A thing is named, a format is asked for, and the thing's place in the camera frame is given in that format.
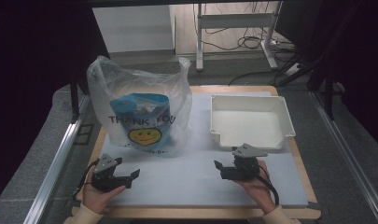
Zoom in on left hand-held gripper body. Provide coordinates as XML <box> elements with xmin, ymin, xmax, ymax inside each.
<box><xmin>91</xmin><ymin>152</ymin><xmax>133</xmax><ymax>193</ymax></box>

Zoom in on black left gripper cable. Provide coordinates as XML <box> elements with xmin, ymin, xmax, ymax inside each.
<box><xmin>72</xmin><ymin>161</ymin><xmax>100</xmax><ymax>201</ymax></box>

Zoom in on person's left hand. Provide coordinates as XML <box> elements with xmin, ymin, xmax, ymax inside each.
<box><xmin>81</xmin><ymin>173</ymin><xmax>127</xmax><ymax>216</ymax></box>

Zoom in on tangled black floor cables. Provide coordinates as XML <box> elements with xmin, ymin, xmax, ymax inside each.
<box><xmin>192</xmin><ymin>2</ymin><xmax>298</xmax><ymax>63</ymax></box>

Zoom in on aluminium rail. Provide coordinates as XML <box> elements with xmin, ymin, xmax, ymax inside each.
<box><xmin>310</xmin><ymin>90</ymin><xmax>378</xmax><ymax>224</ymax></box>
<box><xmin>22</xmin><ymin>92</ymin><xmax>91</xmax><ymax>224</ymax></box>

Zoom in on white plastic bin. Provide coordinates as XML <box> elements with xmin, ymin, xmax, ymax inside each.
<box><xmin>209</xmin><ymin>93</ymin><xmax>297</xmax><ymax>151</ymax></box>

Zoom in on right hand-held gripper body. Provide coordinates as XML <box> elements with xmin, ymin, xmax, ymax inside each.
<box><xmin>231</xmin><ymin>143</ymin><xmax>269</xmax><ymax>182</ymax></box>

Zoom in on white desk frame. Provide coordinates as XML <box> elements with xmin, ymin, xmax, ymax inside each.
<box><xmin>194</xmin><ymin>1</ymin><xmax>285</xmax><ymax>72</ymax></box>

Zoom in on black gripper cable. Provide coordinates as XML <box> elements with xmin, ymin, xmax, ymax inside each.
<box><xmin>72</xmin><ymin>161</ymin><xmax>100</xmax><ymax>201</ymax></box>
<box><xmin>256</xmin><ymin>163</ymin><xmax>281</xmax><ymax>206</ymax></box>

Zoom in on person's right hand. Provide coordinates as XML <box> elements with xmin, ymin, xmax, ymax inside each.
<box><xmin>234</xmin><ymin>160</ymin><xmax>276</xmax><ymax>216</ymax></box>

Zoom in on white foam mat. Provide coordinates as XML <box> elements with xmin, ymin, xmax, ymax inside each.
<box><xmin>101</xmin><ymin>91</ymin><xmax>310</xmax><ymax>208</ymax></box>

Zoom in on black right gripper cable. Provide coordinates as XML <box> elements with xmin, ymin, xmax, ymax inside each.
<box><xmin>256</xmin><ymin>163</ymin><xmax>281</xmax><ymax>206</ymax></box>

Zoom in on black curtain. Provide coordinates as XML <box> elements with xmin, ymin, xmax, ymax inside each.
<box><xmin>274</xmin><ymin>0</ymin><xmax>378</xmax><ymax>154</ymax></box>
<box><xmin>0</xmin><ymin>0</ymin><xmax>111</xmax><ymax>208</ymax></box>

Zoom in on white cabinet panel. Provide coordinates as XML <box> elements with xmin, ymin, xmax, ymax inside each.
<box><xmin>91</xmin><ymin>4</ymin><xmax>176</xmax><ymax>54</ymax></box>

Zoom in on blue snack packet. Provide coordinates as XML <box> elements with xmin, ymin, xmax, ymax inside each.
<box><xmin>109</xmin><ymin>92</ymin><xmax>172</xmax><ymax>151</ymax></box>

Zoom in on translucent white plastic bag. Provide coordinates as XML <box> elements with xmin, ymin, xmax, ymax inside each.
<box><xmin>86</xmin><ymin>55</ymin><xmax>194</xmax><ymax>158</ymax></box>

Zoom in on black metal stand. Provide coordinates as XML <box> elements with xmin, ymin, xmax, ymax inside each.
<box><xmin>69</xmin><ymin>74</ymin><xmax>81</xmax><ymax>124</ymax></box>

